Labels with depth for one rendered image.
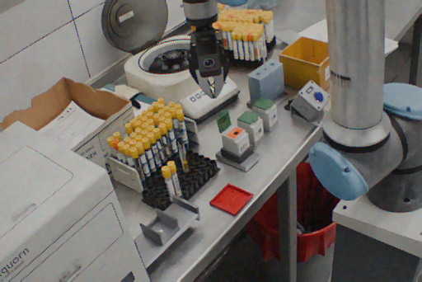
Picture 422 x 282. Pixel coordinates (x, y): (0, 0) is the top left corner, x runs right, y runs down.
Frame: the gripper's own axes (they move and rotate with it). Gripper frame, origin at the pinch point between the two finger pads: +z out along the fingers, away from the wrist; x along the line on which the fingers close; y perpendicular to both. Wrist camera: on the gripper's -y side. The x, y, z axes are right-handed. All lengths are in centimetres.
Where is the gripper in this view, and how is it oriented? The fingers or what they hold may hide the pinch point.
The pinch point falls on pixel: (213, 96)
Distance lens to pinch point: 114.3
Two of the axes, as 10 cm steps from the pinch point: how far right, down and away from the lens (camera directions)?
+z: 1.3, 7.8, 6.1
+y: 0.1, -6.2, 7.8
